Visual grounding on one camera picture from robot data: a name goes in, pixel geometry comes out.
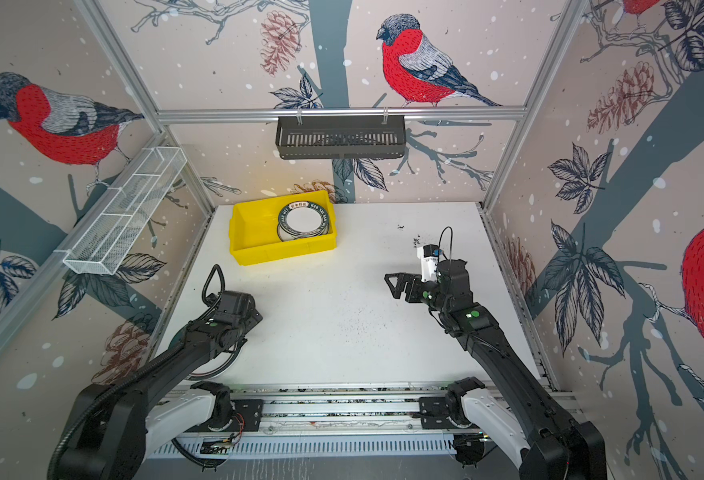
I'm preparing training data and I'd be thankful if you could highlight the white plate green lettered rim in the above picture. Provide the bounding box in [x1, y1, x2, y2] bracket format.
[277, 201, 330, 241]

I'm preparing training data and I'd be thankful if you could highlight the white plate green red rim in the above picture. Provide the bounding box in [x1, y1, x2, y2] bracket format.
[187, 346, 242, 381]

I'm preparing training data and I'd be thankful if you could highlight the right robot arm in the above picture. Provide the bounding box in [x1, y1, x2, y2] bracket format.
[384, 260, 608, 479]

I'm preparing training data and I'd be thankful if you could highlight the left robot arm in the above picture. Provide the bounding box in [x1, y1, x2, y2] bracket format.
[47, 291, 262, 479]

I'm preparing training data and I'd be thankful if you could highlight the yellow plastic bin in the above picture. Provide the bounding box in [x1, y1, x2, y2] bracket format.
[229, 191, 337, 266]

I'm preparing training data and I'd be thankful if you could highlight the black hanging basket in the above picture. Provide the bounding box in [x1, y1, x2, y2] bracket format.
[275, 115, 406, 160]

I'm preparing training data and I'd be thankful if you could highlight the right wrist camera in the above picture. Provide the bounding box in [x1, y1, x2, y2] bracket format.
[416, 244, 441, 282]

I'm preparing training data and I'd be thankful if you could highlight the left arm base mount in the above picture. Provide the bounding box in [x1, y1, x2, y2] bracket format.
[190, 399, 264, 433]

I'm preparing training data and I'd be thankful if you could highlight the aluminium rail base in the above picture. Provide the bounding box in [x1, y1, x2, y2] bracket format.
[90, 383, 593, 460]

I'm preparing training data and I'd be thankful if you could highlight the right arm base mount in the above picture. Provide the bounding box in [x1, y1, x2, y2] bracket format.
[415, 396, 478, 430]

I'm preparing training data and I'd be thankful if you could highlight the white wire mesh basket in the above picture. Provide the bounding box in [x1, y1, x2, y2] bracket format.
[63, 146, 187, 275]

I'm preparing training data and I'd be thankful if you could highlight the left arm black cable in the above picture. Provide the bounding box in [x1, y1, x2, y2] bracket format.
[170, 437, 233, 470]

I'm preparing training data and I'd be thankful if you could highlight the aluminium frame crossbar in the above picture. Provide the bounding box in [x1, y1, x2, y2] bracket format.
[156, 106, 528, 125]

